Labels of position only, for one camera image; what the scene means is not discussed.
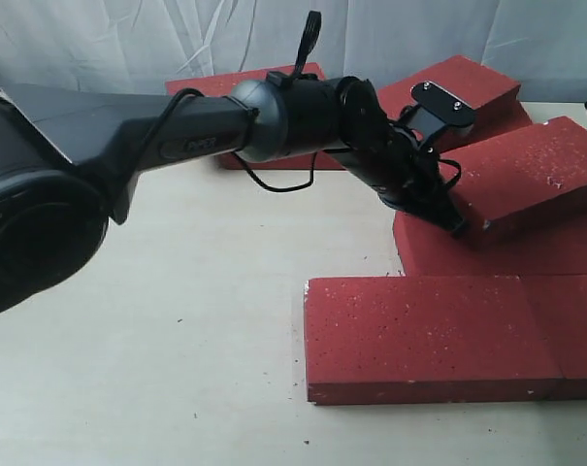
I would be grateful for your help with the front large red brick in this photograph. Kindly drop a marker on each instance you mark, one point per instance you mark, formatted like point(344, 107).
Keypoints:
point(408, 340)

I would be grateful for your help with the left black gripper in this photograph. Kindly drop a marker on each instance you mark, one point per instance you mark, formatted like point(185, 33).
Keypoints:
point(404, 175)

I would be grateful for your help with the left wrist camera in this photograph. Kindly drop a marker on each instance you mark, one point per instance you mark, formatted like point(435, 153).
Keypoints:
point(436, 111)

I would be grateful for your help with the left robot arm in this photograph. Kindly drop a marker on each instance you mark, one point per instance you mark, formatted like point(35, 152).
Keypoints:
point(70, 160)

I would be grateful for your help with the grey fabric backdrop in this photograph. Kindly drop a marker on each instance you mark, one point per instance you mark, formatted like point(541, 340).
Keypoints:
point(136, 46)

